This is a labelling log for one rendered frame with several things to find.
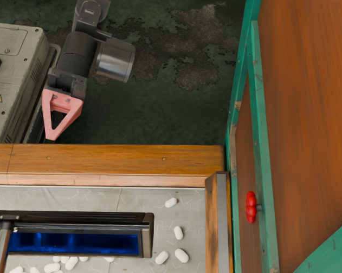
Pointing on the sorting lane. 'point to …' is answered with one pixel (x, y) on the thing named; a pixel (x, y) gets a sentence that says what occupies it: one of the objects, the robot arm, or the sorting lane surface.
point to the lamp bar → (77, 233)
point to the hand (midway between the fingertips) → (51, 134)
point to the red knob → (251, 207)
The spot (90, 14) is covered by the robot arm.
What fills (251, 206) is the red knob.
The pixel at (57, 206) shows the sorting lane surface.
